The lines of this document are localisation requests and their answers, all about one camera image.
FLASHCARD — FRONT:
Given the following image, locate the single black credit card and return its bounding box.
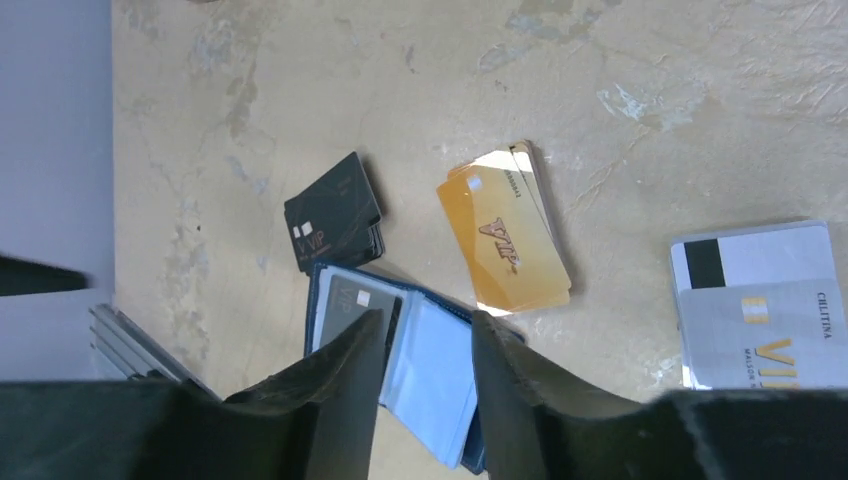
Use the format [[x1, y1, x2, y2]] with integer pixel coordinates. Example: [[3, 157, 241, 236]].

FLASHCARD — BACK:
[[313, 275, 403, 364]]

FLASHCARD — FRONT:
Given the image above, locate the aluminium frame rail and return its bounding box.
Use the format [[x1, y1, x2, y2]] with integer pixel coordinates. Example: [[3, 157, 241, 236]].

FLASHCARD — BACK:
[[89, 304, 220, 400]]

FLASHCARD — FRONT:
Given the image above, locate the black credit card stack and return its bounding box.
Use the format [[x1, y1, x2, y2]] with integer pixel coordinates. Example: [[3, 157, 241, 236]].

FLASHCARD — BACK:
[[284, 152, 385, 275]]

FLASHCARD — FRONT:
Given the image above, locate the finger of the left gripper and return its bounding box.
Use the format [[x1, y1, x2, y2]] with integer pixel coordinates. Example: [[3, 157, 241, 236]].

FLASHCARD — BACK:
[[1, 255, 90, 297]]

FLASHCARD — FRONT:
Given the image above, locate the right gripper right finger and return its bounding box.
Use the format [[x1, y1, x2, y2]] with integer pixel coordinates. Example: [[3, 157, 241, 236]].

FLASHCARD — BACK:
[[472, 311, 847, 479]]

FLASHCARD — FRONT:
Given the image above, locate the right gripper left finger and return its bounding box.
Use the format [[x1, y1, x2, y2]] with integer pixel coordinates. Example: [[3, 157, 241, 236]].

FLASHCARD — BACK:
[[1, 310, 385, 479]]

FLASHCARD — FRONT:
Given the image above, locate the blue leather card holder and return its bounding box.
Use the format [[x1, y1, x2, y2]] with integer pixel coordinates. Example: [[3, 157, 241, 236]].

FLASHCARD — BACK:
[[304, 262, 485, 475]]

